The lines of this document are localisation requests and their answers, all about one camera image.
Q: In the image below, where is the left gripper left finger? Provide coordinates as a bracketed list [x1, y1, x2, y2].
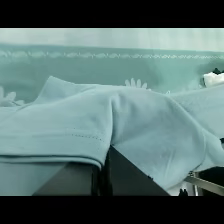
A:
[32, 162, 100, 197]

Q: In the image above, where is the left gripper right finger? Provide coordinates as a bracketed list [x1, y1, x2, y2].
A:
[99, 145, 171, 197]

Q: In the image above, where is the light blue T-shirt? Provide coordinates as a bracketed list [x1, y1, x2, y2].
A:
[0, 75, 224, 192]

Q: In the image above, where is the silver frame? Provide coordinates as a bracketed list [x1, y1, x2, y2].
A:
[184, 170, 224, 197]

